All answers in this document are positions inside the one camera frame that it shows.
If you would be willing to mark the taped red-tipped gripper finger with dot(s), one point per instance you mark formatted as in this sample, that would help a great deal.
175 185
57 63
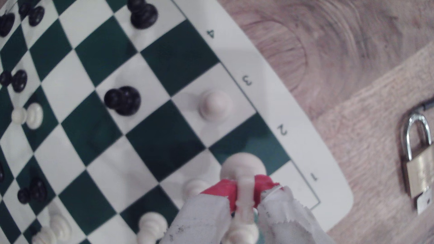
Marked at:
203 220
288 220

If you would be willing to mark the white chess knight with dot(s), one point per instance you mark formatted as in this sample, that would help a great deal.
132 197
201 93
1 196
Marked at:
242 167

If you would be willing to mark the white chess pawn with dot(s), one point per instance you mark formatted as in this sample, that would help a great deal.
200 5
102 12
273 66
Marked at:
194 188
215 105
30 116
152 226

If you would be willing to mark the green white chess mat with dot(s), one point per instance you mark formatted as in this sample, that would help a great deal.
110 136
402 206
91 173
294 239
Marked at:
162 142

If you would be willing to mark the black chess pawn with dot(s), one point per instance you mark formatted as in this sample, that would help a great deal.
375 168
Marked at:
125 101
17 80
34 191
34 15
144 15

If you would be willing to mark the white chess bishop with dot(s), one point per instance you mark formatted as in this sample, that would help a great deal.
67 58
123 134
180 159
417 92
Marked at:
56 228

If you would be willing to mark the black chess bishop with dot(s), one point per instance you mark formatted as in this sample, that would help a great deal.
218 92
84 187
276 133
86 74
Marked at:
6 24

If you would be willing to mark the brass padlock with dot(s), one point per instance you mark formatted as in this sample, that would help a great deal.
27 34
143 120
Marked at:
420 169

